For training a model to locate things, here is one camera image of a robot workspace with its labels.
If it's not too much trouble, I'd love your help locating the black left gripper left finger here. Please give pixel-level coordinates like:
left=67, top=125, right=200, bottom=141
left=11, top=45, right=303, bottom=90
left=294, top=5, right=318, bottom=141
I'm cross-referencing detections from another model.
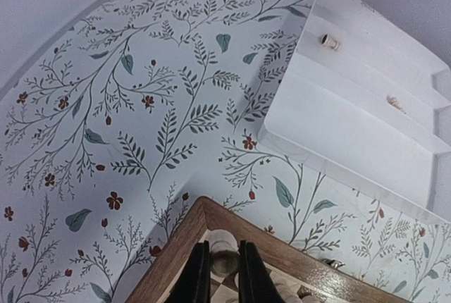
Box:
left=172, top=241, right=210, bottom=303

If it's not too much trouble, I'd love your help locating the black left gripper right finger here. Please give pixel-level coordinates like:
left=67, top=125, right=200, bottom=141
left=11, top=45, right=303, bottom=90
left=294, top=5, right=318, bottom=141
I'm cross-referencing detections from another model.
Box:
left=238, top=240, right=282, bottom=303

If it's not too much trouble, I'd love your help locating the wooden chess board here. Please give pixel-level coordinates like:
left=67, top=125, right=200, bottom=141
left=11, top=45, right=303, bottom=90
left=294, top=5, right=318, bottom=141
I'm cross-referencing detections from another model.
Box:
left=127, top=197, right=402, bottom=302

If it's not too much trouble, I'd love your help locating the pile of cream chess pieces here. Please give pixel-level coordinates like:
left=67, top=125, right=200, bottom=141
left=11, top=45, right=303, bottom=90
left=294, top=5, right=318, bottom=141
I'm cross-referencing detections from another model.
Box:
left=386, top=95, right=406, bottom=114

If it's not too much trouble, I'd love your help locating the floral patterned table mat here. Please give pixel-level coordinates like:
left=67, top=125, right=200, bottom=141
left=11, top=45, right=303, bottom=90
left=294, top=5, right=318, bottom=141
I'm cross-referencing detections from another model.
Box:
left=1, top=0, right=450, bottom=302

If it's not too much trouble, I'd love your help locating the white three-compartment plastic tray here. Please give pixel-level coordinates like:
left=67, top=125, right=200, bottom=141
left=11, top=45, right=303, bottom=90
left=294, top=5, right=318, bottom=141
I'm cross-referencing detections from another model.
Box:
left=258, top=0, right=450, bottom=224

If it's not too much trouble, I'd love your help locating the cream piece in tray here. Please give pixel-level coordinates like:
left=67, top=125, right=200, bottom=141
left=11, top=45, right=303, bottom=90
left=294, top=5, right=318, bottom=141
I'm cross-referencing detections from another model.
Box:
left=320, top=34, right=341, bottom=51

